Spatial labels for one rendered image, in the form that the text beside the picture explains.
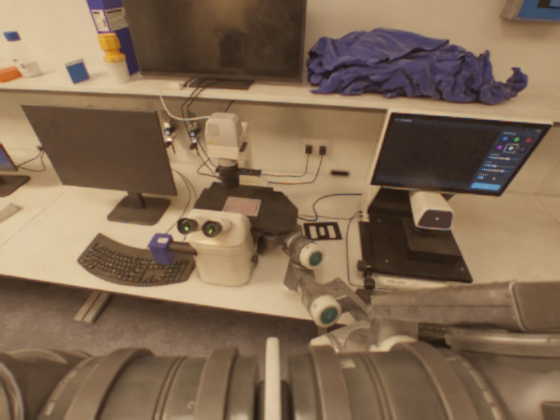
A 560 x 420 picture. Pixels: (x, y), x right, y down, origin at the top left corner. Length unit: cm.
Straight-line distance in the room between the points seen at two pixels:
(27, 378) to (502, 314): 38
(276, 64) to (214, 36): 26
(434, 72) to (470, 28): 39
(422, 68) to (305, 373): 109
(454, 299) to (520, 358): 8
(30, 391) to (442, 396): 30
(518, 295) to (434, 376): 10
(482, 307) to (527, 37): 147
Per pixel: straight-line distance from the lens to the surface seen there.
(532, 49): 172
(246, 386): 24
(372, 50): 124
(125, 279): 119
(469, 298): 33
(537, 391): 30
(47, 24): 202
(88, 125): 124
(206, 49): 130
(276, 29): 122
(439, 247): 111
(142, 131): 111
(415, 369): 27
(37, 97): 210
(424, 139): 94
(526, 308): 30
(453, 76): 127
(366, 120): 145
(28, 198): 190
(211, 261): 96
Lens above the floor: 163
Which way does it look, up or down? 42 degrees down
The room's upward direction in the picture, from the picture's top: 1 degrees clockwise
